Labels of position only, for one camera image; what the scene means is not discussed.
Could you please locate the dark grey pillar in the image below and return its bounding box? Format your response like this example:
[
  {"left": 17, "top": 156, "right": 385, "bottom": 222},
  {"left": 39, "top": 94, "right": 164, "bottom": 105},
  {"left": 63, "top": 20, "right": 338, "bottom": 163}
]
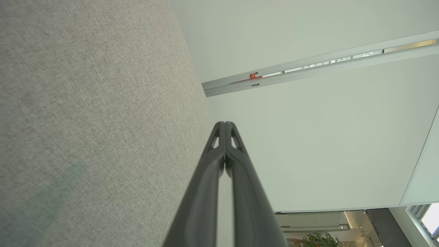
[{"left": 365, "top": 208, "right": 414, "bottom": 247}]

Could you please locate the grey fabric sofa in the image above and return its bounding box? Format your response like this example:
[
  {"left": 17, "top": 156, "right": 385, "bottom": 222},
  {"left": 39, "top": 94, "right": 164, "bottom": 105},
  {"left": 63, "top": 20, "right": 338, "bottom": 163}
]
[{"left": 0, "top": 0, "right": 228, "bottom": 247}]

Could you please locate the grey metal partition frame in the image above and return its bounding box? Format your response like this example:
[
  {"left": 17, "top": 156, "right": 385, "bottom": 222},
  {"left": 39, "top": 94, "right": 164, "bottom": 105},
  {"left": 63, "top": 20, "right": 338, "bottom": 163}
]
[{"left": 201, "top": 30, "right": 439, "bottom": 97}]

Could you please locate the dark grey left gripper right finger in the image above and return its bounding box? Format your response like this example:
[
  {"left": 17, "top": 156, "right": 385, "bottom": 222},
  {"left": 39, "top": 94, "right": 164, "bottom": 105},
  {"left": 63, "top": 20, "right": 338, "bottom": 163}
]
[{"left": 225, "top": 121, "right": 288, "bottom": 247}]

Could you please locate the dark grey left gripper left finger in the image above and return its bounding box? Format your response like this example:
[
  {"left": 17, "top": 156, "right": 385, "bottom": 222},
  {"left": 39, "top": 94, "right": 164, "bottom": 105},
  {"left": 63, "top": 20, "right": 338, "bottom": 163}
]
[{"left": 163, "top": 121, "right": 227, "bottom": 247}]

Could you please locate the orange tag on partition frame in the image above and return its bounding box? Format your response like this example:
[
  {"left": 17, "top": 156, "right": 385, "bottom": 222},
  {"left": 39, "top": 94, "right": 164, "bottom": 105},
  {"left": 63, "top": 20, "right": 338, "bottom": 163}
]
[{"left": 230, "top": 71, "right": 264, "bottom": 84}]

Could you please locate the green potted plant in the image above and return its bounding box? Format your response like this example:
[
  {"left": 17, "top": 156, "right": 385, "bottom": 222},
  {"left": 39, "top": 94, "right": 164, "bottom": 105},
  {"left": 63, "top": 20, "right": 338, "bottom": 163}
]
[{"left": 292, "top": 232, "right": 341, "bottom": 247}]

